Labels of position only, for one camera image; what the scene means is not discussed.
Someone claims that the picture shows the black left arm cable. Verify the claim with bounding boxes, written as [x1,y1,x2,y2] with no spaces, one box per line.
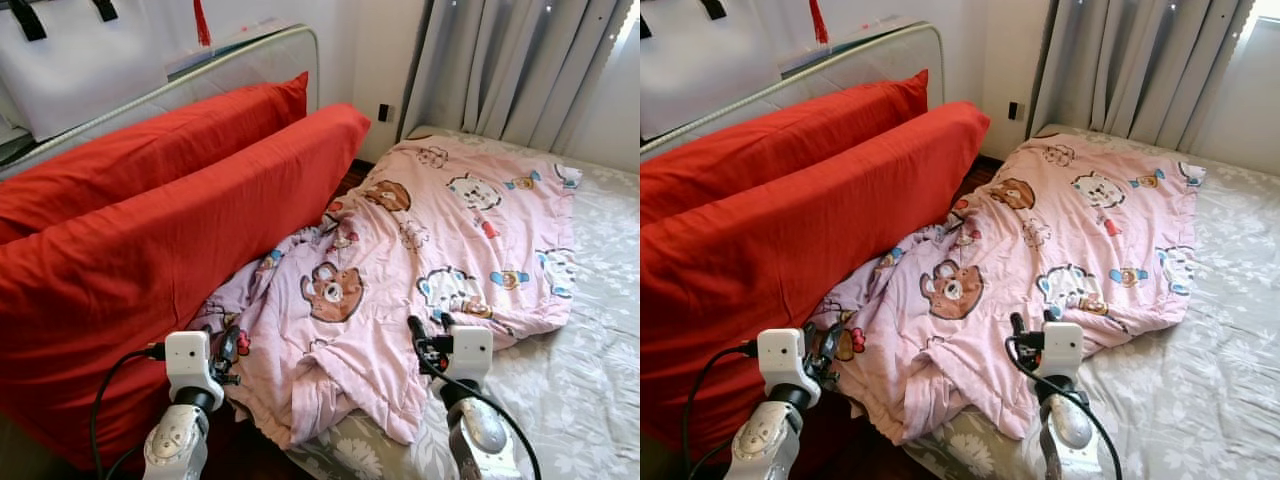
[90,342,169,480]
[682,340,761,480]

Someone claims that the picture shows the white tote bag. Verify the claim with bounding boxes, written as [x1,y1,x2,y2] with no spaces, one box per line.
[0,0,171,143]
[640,0,786,141]

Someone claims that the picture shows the pink cartoon blanket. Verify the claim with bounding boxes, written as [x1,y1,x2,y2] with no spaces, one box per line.
[190,135,583,451]
[815,132,1208,446]

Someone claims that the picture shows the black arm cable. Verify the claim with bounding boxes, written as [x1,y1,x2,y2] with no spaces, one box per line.
[682,340,761,480]
[1005,335,1126,480]
[410,340,543,480]
[90,342,169,480]

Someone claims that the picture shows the bed with grey floral sheet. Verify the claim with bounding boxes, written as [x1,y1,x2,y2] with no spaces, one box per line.
[905,122,1280,480]
[285,125,641,480]

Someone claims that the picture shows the large red cushion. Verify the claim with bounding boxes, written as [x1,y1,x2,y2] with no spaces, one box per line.
[640,70,931,226]
[640,100,991,461]
[0,72,311,246]
[0,103,373,471]

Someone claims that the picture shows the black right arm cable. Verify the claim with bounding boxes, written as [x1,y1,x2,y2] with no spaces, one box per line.
[1005,335,1126,480]
[410,340,543,480]

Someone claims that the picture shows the grey curtain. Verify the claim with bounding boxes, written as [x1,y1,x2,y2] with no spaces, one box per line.
[398,0,633,151]
[1028,0,1256,151]

